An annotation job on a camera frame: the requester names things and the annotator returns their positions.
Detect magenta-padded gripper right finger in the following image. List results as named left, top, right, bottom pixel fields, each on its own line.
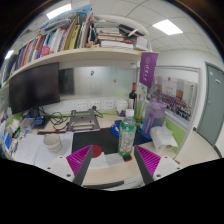
left=133, top=144, right=183, bottom=186

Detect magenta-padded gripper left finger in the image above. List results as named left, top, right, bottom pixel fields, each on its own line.
left=45, top=144, right=95, bottom=187

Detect clear green-labelled water bottle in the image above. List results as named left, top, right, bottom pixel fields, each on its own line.
left=118, top=108, right=138, bottom=158

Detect purple translucent water jug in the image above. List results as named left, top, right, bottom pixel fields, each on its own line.
left=140, top=99, right=167, bottom=140

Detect white stacked paper cups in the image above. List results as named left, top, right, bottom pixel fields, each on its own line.
left=43, top=133, right=64, bottom=155

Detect white crumpled tissue pack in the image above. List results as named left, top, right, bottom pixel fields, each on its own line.
left=149, top=124, right=179, bottom=151

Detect white paper sheets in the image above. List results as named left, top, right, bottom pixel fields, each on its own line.
left=13, top=132, right=74, bottom=170

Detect flat round red coaster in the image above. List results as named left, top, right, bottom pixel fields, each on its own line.
left=91, top=144, right=103, bottom=159

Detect black desk mat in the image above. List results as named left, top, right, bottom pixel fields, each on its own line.
left=71, top=127, right=153, bottom=156

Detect white paper napkin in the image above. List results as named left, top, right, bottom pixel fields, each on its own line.
left=87, top=151, right=126, bottom=170

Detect small blue box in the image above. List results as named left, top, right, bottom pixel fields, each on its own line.
left=33, top=115, right=46, bottom=127

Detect clear plastic box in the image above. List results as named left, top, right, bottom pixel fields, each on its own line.
left=19, top=117, right=36, bottom=132

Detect clear glass with green stems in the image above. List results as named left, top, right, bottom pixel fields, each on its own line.
left=134, top=98, right=146, bottom=126

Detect large group photo poster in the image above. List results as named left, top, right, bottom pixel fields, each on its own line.
left=151, top=75, right=198, bottom=122

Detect white translucent container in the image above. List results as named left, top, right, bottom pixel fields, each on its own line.
left=115, top=98, right=130, bottom=116

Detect dark wine bottle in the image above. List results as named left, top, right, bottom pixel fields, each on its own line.
left=128, top=82, right=138, bottom=111

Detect black computer monitor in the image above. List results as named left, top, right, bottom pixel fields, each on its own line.
left=8, top=62, right=61, bottom=115

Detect purple hanging pennant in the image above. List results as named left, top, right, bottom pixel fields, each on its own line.
left=138, top=51, right=160, bottom=89

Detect shelf unit with books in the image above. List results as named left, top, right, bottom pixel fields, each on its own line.
left=1, top=3, right=153, bottom=84

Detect ceiling light panels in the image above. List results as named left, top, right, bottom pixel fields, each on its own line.
left=3, top=3, right=184, bottom=61

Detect tangled black cables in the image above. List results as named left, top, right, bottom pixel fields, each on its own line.
left=37, top=106, right=72, bottom=132

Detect coiled blue cable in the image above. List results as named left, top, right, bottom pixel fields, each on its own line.
left=110, top=120, right=122, bottom=137

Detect white wall socket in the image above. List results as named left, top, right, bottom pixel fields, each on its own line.
left=75, top=100, right=88, bottom=112
left=89, top=100, right=101, bottom=111
left=103, top=99, right=116, bottom=111

